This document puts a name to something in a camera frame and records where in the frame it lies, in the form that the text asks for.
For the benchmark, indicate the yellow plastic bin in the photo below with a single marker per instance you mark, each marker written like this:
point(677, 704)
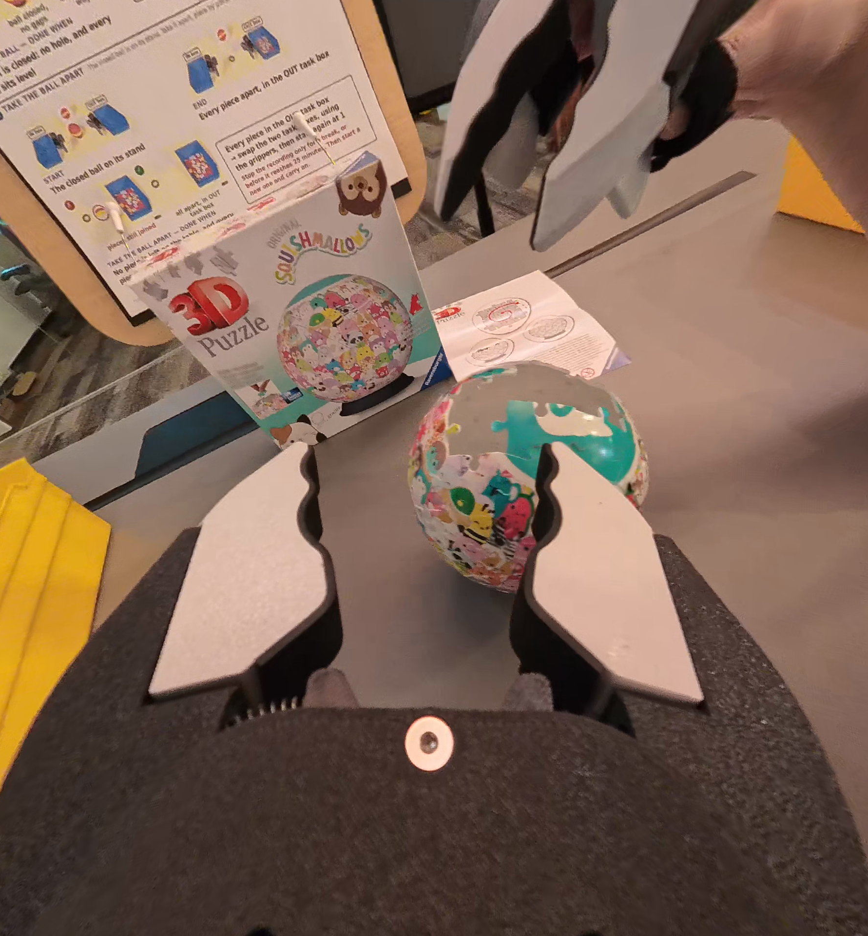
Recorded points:
point(17, 585)
point(806, 190)

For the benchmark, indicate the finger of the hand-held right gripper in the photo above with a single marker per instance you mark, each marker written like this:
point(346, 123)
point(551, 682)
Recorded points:
point(616, 110)
point(492, 73)

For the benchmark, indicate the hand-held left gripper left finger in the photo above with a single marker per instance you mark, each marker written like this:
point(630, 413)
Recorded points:
point(251, 578)

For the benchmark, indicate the folded paper instruction leaflet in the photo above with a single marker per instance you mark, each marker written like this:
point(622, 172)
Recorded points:
point(536, 322)

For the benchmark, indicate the black desk frame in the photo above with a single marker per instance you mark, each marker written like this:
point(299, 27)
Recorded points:
point(485, 208)

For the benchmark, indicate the dark desk mat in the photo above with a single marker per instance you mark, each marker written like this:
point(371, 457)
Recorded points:
point(185, 453)

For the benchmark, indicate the instruction poster on board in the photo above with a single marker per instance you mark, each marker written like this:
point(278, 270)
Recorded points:
point(61, 285)

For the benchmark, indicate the puzzle ball cardboard box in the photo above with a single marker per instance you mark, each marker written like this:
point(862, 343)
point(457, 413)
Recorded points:
point(295, 307)

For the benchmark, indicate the colourful puzzle ball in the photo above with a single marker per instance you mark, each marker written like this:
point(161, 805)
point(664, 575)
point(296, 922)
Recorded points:
point(470, 475)

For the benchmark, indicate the person's right hand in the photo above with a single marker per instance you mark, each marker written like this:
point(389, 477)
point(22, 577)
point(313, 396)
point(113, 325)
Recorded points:
point(828, 80)

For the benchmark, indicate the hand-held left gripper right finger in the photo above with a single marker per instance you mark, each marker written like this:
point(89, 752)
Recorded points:
point(609, 585)

